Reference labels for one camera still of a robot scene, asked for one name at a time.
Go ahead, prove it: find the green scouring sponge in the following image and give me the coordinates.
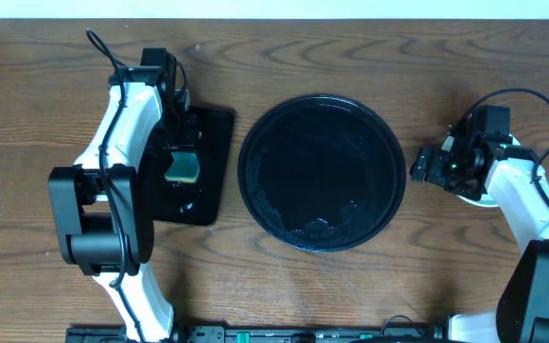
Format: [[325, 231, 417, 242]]
[[164, 151, 200, 184]]

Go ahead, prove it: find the light blue plate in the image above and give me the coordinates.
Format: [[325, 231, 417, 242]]
[[440, 133, 519, 208]]

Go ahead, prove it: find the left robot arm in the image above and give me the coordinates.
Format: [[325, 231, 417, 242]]
[[48, 66, 189, 342]]

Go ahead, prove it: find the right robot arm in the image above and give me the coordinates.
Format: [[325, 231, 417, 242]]
[[411, 135, 549, 342]]

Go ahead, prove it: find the black rectangular tray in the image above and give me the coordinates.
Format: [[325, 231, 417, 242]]
[[138, 106, 234, 226]]

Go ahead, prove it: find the black round tray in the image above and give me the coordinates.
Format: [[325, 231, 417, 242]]
[[237, 94, 406, 252]]

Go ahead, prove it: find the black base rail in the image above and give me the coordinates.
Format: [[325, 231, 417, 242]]
[[64, 324, 452, 343]]

